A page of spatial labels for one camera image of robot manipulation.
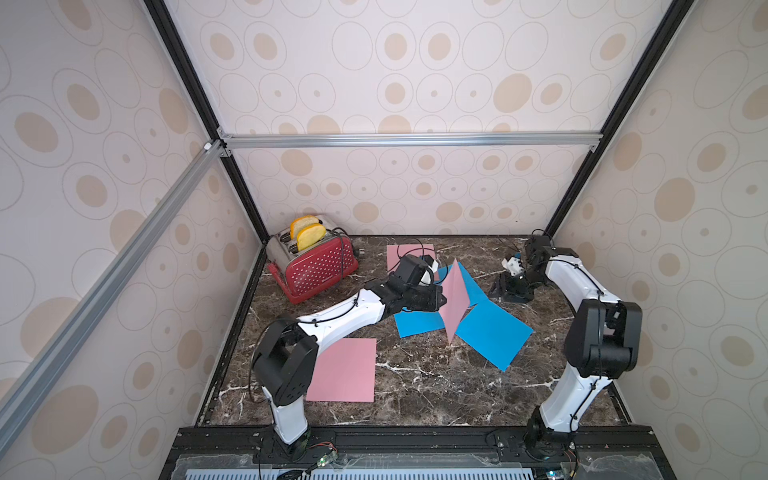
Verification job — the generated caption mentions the blue paper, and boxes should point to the blue paper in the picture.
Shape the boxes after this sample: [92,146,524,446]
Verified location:
[394,263,488,338]
[456,300,533,372]

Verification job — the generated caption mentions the pink paper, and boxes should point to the pink paper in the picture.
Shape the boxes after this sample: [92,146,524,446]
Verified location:
[306,338,377,403]
[439,259,478,344]
[386,243,437,272]

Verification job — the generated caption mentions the pink paper back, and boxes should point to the pink paper back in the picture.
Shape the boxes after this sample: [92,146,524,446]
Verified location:
[386,243,437,272]

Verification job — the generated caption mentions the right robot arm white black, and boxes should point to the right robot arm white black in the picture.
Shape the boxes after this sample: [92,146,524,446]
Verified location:
[489,247,643,458]

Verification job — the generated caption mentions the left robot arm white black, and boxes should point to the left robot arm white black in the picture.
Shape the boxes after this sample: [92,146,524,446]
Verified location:
[250,274,447,448]

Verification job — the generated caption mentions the red toaster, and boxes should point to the red toaster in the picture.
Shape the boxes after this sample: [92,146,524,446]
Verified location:
[266,214,359,304]

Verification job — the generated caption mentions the yellow toast slice front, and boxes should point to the yellow toast slice front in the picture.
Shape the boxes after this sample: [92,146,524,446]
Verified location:
[296,223,327,251]

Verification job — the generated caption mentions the yellow toast slice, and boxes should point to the yellow toast slice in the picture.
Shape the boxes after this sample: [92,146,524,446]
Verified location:
[289,215,320,240]
[296,223,327,251]

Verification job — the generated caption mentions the yellow toast slice back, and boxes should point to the yellow toast slice back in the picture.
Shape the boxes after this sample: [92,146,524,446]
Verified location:
[289,215,320,240]

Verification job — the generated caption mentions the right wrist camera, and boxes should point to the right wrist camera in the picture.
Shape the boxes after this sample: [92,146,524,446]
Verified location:
[501,233,553,276]

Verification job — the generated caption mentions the black toaster cable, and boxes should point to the black toaster cable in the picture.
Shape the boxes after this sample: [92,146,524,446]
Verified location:
[299,226,373,301]

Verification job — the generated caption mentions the horizontal aluminium rail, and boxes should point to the horizontal aluminium rail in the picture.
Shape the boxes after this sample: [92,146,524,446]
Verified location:
[207,131,603,154]

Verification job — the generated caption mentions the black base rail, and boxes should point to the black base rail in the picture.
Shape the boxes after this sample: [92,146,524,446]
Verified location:
[160,425,675,479]

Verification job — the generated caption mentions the left aluminium rail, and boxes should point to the left aluminium rail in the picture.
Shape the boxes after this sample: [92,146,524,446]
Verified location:
[1,140,225,454]

